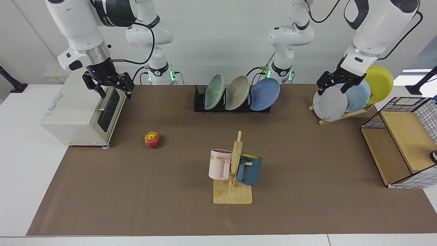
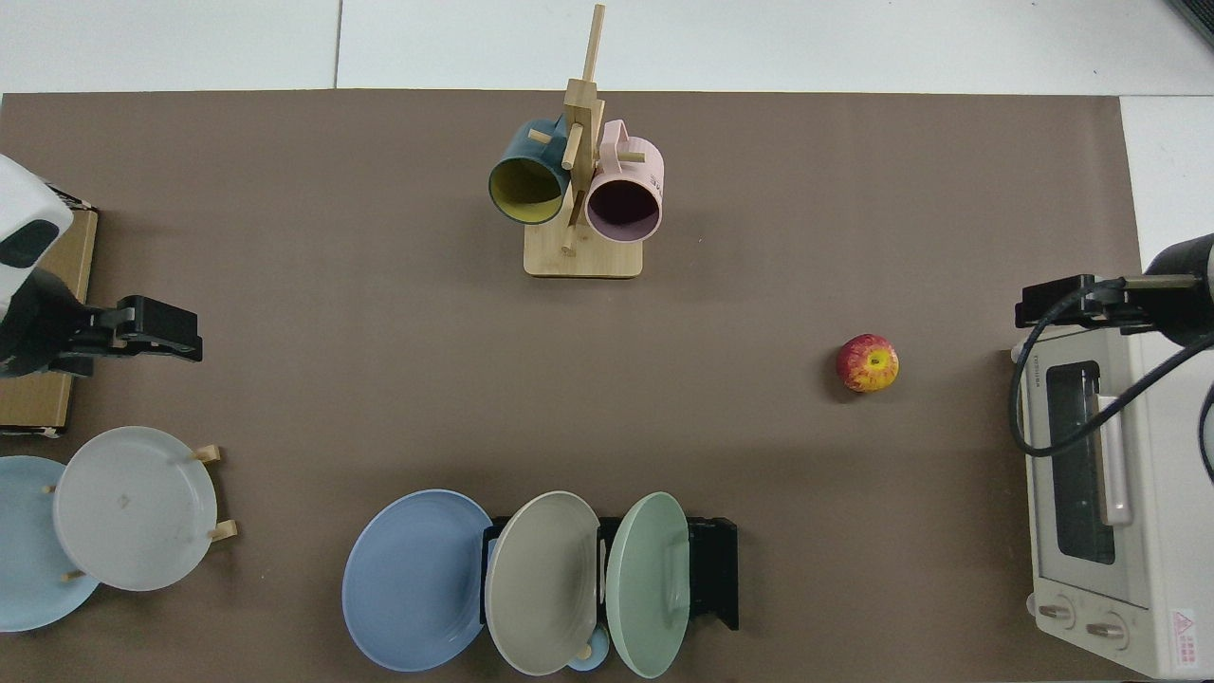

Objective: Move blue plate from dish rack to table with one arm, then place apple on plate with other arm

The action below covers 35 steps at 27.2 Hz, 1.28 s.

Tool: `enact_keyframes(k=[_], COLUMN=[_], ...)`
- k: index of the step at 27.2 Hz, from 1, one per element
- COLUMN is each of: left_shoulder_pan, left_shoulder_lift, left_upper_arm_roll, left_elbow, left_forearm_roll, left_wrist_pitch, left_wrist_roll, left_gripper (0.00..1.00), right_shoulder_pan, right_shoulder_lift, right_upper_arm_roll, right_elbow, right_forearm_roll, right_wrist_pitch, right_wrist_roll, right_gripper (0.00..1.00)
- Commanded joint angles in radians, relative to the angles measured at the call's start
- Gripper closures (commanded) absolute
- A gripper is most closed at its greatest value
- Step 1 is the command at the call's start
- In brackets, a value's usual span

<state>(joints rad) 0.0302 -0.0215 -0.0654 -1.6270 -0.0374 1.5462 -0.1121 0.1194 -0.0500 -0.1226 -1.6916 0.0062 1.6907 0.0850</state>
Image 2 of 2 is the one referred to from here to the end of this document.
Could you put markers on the red yellow apple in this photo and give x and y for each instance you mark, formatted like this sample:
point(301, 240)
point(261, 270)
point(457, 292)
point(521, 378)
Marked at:
point(867, 362)

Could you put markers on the grey plate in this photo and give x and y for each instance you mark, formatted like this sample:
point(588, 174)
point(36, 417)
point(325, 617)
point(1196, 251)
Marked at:
point(133, 507)

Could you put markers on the wooden plate rack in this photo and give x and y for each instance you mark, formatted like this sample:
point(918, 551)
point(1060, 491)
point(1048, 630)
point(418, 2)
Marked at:
point(207, 454)

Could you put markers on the light blue plate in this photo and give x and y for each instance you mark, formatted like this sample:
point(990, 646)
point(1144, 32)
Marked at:
point(24, 550)

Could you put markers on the black dish rack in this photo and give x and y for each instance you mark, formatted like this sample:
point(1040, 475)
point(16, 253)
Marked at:
point(711, 569)

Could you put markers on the pale green plate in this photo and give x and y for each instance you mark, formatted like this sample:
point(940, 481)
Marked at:
point(645, 579)

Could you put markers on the beige plate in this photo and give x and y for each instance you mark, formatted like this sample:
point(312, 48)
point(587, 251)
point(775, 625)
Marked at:
point(541, 583)

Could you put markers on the pale toaster oven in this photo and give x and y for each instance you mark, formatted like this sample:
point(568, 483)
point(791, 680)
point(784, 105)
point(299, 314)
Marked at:
point(1167, 531)

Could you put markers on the dark grey panel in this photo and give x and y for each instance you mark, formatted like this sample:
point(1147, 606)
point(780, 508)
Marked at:
point(1197, 17)

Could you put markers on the brown table cloth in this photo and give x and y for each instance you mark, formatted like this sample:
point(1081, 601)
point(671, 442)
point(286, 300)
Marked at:
point(379, 379)

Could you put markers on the pink cup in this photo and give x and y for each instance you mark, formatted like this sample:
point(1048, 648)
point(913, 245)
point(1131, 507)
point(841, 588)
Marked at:
point(626, 180)

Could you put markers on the wooden cup stand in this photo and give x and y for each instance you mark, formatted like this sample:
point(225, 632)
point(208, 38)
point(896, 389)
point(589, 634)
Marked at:
point(588, 256)

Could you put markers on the dark teal cup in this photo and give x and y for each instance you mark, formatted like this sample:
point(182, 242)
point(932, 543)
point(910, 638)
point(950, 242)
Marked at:
point(520, 152)

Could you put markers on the small blue round thing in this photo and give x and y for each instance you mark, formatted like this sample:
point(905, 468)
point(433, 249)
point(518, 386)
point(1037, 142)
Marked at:
point(593, 656)

